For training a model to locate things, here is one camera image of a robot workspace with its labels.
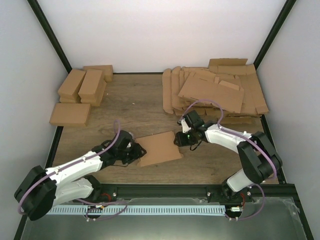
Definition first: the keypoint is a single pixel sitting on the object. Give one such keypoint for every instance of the light blue slotted cable duct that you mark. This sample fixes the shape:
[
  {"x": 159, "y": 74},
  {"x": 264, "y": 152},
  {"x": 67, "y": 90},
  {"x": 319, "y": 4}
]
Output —
[{"x": 141, "y": 210}]

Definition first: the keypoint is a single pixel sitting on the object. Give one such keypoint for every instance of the black aluminium frame rail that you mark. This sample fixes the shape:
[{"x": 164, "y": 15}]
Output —
[{"x": 211, "y": 192}]

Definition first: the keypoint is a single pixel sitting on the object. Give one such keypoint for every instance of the folded cardboard box left stack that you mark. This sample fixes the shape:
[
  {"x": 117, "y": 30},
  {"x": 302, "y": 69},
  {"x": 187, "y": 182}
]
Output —
[{"x": 69, "y": 90}]

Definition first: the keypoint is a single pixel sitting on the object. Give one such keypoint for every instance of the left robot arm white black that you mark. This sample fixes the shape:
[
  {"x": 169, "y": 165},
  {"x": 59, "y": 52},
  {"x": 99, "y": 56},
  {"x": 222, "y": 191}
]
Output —
[{"x": 44, "y": 188}]

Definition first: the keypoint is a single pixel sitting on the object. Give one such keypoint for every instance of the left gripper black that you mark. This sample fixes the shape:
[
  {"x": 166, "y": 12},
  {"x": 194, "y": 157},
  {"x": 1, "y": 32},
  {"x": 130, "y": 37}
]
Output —
[{"x": 137, "y": 152}]

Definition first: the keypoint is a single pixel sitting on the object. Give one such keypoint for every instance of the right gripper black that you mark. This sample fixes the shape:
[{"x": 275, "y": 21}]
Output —
[{"x": 181, "y": 141}]

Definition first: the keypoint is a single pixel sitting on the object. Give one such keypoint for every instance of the folded cardboard box middle stack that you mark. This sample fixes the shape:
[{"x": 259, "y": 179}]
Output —
[{"x": 92, "y": 88}]

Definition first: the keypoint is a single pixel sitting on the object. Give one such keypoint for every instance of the stack of flat cardboard blanks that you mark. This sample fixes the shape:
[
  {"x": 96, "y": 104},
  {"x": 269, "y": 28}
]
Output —
[{"x": 227, "y": 88}]

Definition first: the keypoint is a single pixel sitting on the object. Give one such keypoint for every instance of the flat folded cardboard box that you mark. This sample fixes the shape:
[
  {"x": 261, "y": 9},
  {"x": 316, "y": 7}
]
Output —
[{"x": 70, "y": 114}]

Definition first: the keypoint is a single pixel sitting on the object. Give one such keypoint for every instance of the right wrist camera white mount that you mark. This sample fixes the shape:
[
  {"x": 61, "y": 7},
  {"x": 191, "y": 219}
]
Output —
[{"x": 184, "y": 126}]

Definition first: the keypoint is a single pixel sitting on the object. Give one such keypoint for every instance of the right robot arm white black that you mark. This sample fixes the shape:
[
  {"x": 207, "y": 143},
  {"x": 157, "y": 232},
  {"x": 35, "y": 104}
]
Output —
[{"x": 259, "y": 158}]

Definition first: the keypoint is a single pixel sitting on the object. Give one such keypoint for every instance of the folded cardboard box stack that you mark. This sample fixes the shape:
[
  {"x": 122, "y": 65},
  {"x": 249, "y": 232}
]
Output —
[
  {"x": 69, "y": 90},
  {"x": 92, "y": 88}
]

